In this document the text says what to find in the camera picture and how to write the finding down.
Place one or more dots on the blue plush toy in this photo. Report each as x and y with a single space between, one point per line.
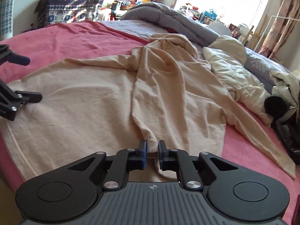
207 16

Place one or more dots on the grey leaf-print duvet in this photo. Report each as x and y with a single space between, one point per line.
164 16

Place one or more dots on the black garment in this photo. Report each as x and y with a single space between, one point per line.
275 105

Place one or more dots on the cream puffer coat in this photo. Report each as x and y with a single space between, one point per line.
229 75

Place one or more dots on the colourful printed box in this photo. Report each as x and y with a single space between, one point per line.
126 2

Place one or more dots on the tan garment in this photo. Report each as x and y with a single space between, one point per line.
168 49

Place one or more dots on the checked bag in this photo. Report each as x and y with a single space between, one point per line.
7 9

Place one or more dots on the pink blanket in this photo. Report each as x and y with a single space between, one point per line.
70 39

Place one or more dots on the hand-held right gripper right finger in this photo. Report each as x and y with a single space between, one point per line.
161 154

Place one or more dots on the white zip jacket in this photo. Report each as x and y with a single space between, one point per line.
284 82

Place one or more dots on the patterned tablecloth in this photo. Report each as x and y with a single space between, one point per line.
70 9

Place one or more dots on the pale beige garment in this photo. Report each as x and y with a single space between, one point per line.
82 98

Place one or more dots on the wooden easel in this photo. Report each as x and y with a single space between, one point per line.
249 36

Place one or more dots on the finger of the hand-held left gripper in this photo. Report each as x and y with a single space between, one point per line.
30 97
20 59

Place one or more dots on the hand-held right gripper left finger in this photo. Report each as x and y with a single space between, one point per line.
144 155

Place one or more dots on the red cloth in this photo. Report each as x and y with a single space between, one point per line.
170 29

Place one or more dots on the navy line-print garment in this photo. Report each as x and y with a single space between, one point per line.
290 140

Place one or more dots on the pale grey bedsheet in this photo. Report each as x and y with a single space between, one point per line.
126 29

